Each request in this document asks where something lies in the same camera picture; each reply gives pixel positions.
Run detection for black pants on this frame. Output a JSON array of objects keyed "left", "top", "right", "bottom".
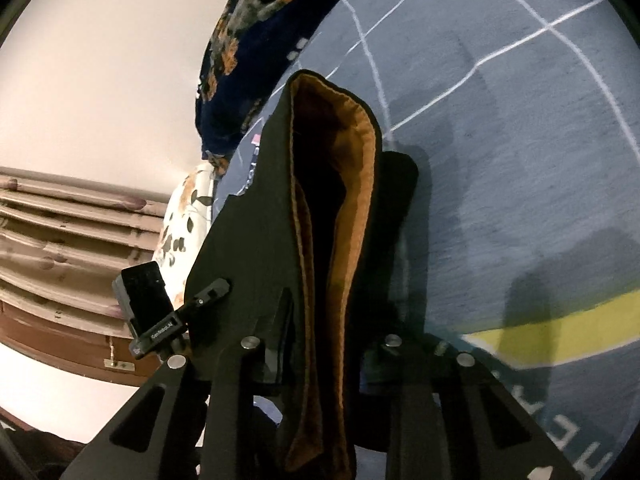
[{"left": 186, "top": 70, "right": 418, "bottom": 479}]

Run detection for brown wooden headboard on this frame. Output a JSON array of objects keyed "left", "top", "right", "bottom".
[{"left": 1, "top": 167, "right": 168, "bottom": 386}]

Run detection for navy dog-print blanket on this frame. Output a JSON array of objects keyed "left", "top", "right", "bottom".
[{"left": 195, "top": 0, "right": 340, "bottom": 176}]

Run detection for blue grid-pattern bed sheet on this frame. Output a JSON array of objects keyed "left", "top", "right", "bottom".
[{"left": 211, "top": 0, "right": 640, "bottom": 480}]

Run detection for white floral pillow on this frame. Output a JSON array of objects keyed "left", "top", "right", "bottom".
[{"left": 153, "top": 160, "right": 216, "bottom": 310}]

